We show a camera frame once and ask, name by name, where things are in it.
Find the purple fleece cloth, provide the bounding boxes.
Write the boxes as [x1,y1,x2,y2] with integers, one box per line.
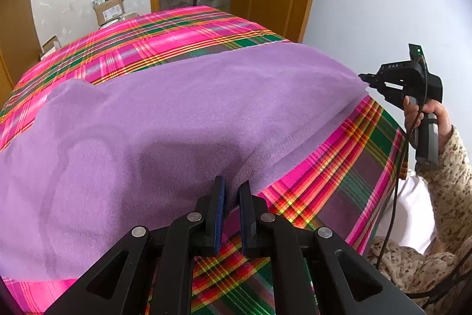
[0,41,370,281]

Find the person's right hand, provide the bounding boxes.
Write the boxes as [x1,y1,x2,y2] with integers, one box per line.
[403,95,453,143]

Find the person's white pants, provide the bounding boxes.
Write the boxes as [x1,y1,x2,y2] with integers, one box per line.
[372,176,438,257]

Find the pink green plaid bedspread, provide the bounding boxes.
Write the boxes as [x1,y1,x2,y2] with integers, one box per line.
[0,5,409,315]

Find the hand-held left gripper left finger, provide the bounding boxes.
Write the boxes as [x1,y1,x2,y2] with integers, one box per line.
[44,175,227,315]

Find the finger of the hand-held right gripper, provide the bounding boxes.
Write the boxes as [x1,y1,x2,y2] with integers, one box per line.
[358,72,384,94]

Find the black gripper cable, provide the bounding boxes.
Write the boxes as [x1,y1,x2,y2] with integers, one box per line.
[375,79,429,266]

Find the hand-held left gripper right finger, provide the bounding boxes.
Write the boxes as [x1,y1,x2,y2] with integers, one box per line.
[238,182,425,315]

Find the labelled cardboard box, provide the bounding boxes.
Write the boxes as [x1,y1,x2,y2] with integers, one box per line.
[92,0,127,27]

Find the person's right forearm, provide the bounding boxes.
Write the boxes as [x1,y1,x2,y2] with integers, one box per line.
[417,126,472,258]

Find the small white box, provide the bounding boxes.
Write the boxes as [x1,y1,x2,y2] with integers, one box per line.
[40,35,62,60]

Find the person's floral jacket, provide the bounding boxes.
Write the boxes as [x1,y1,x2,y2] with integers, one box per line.
[368,237,472,303]

